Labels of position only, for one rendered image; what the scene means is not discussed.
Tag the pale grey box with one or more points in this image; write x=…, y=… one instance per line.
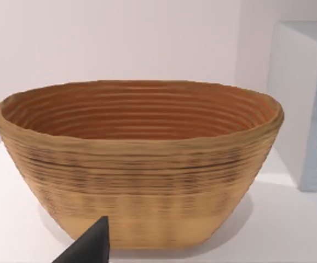
x=306, y=109

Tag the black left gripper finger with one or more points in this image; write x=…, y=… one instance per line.
x=94, y=246

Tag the brown woven basket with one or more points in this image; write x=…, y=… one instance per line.
x=136, y=175

